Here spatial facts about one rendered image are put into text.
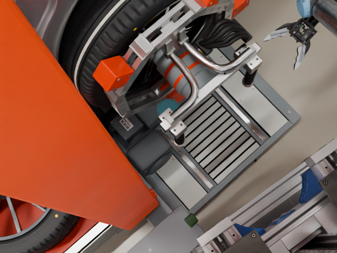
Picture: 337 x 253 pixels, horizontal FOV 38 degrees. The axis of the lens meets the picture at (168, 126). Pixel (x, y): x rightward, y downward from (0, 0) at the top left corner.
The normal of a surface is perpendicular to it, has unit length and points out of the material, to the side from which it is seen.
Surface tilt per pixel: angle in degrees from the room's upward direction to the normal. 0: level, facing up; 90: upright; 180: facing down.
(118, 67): 45
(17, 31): 90
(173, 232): 0
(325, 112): 0
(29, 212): 0
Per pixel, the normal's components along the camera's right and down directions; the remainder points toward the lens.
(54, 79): 0.66, 0.73
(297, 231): -0.04, -0.24
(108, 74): -0.56, 0.29
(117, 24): -0.33, 0.03
